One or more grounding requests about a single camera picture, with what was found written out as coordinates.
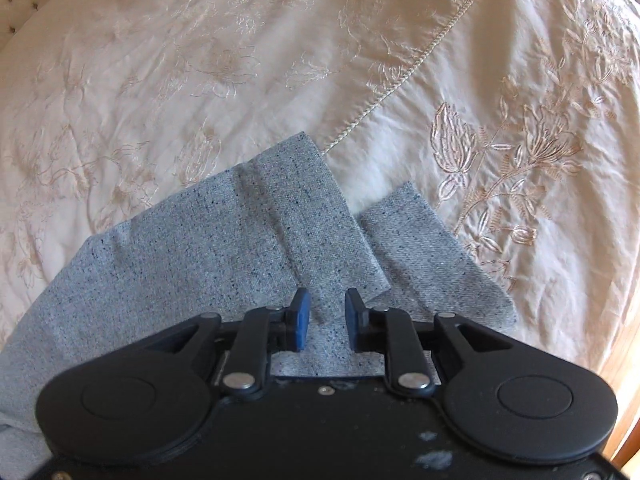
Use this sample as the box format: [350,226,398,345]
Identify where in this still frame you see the grey speckled pants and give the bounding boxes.
[0,131,519,435]

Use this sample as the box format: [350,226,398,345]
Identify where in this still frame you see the cream embroidered bedspread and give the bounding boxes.
[1,0,639,370]

